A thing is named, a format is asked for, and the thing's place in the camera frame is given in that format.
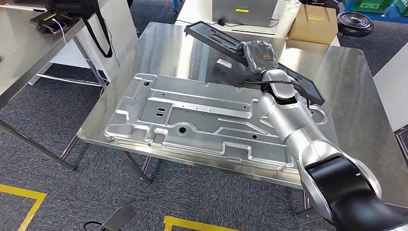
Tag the black round stool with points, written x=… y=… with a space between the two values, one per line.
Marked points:
x=355 y=24

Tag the cardboard box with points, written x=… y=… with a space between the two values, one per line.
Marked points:
x=314 y=28

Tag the blue platform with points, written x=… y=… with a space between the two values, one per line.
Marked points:
x=392 y=17

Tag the white paper roll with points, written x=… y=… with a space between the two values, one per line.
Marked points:
x=287 y=19

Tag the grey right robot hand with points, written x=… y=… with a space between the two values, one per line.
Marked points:
x=259 y=57

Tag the large stamped metal sheet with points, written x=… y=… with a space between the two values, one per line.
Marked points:
x=197 y=121

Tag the black device with yellow label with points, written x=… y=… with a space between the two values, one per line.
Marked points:
x=47 y=22

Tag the stainless steel side table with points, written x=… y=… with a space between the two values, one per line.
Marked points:
x=25 y=54

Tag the grey case with yellow label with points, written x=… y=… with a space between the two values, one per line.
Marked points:
x=245 y=17

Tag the white desk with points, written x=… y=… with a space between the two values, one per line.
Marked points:
x=197 y=12

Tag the stainless steel workbench table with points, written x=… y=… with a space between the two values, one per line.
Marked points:
x=175 y=51

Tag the black plastic panel part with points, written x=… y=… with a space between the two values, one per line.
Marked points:
x=216 y=36

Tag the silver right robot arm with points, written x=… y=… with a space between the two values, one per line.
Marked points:
x=287 y=118

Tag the green box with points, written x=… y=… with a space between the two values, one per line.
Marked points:
x=402 y=6
x=371 y=5

